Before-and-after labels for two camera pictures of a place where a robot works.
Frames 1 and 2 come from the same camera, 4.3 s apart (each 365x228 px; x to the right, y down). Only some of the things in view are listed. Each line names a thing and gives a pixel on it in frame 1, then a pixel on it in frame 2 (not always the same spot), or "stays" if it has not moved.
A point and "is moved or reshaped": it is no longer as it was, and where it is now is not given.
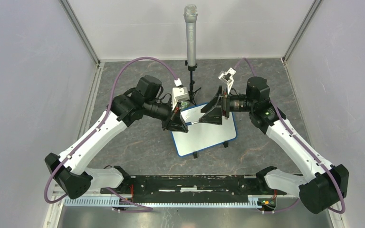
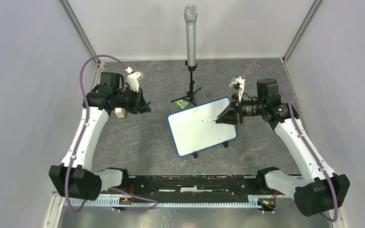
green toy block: [184, 104] stays
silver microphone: [190, 15] stays
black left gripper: [174, 121] to [140, 106]
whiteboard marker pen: [190, 123] is moved or reshaped
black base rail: [195, 189] stays
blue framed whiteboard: [202, 135] stays
